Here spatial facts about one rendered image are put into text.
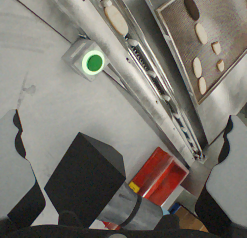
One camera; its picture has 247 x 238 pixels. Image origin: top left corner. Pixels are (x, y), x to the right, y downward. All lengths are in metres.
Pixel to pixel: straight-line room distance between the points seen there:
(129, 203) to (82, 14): 0.49
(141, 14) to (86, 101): 0.30
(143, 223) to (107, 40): 0.50
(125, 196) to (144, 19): 0.52
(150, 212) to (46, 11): 0.59
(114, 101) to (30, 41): 0.32
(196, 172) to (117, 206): 0.85
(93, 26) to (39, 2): 0.14
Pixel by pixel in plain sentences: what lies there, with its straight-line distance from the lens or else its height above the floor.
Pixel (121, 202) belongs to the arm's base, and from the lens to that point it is 0.56.
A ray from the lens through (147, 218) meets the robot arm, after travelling 0.60.
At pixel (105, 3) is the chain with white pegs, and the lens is 0.50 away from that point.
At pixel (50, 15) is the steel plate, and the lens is 0.48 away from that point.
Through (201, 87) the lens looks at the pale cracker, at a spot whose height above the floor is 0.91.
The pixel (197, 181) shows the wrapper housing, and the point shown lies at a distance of 1.32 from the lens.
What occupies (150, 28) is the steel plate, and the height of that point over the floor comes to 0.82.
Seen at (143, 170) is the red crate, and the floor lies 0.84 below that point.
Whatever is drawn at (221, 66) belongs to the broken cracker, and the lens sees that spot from 0.91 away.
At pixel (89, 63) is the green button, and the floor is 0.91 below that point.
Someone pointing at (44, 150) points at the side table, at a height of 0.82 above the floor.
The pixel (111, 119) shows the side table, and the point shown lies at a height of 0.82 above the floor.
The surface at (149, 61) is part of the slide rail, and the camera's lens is 0.64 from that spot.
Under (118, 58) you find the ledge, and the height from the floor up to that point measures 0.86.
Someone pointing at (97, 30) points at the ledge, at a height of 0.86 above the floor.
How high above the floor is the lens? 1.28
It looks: 42 degrees down
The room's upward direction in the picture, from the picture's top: 124 degrees clockwise
